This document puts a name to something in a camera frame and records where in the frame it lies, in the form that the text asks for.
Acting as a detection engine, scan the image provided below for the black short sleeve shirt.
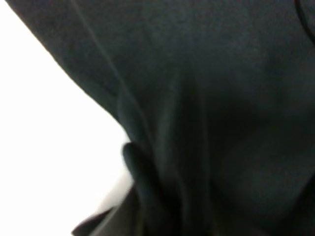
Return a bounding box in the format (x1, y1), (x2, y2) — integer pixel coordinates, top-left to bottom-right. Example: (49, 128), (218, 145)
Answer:
(8, 0), (315, 236)

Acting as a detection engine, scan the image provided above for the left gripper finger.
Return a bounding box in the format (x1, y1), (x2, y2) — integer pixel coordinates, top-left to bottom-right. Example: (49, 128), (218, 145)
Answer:
(71, 191), (138, 236)

